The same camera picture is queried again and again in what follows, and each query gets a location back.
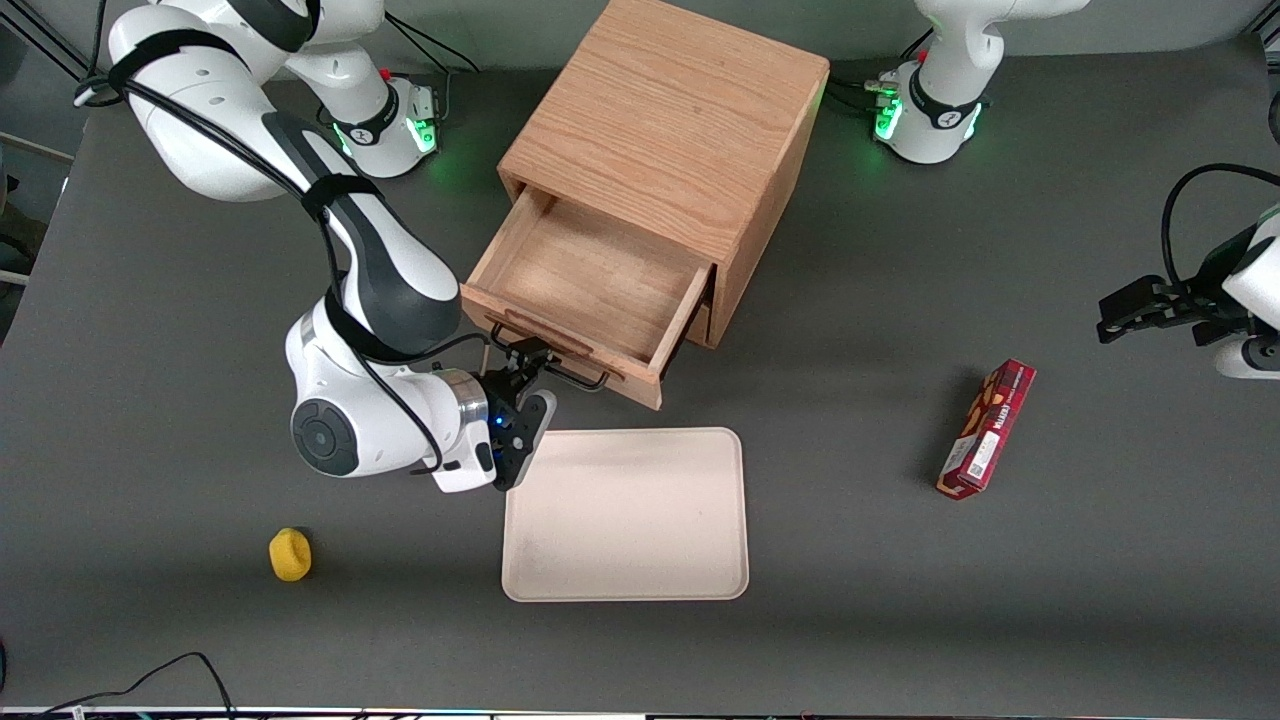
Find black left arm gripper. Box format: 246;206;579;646
1096;272;1253;348

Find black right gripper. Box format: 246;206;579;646
483;338;553;493

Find black metal drawer handle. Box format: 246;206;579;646
488;322;612;393

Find oak drawer with black handle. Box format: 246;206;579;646
461;186;717;412

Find oak wooden drawer cabinet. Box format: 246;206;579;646
497;0;832;350

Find red snack box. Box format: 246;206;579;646
936;358;1038;502

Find beige plastic tray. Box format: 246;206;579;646
501;427;750;603

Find yellow foam sponge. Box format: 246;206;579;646
268;527;313;583

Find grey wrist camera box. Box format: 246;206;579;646
512;389;559;485

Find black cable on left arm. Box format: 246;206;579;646
1160;163;1280;293

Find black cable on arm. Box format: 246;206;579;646
1160;163;1280;293
72;30;493;476

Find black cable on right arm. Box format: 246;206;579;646
72;30;493;476

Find black cables at arm base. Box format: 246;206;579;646
384;10;482;77
828;74;901;113

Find black cable on floor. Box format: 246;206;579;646
0;652;237;720

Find grey metal frame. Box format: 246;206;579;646
0;130;77;293

